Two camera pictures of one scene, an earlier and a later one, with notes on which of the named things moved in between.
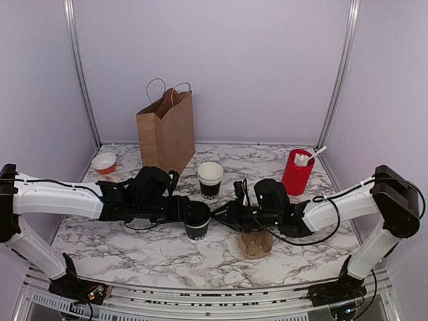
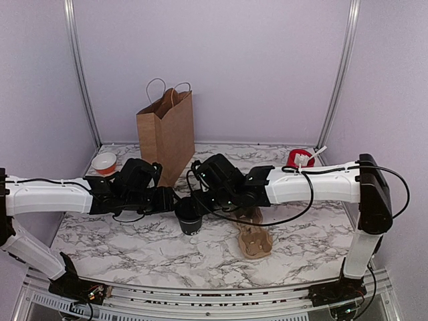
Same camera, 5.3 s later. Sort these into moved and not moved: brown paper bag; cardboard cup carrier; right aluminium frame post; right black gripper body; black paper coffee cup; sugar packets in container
Moved: black paper coffee cup; right black gripper body
Not moved: right aluminium frame post; cardboard cup carrier; sugar packets in container; brown paper bag
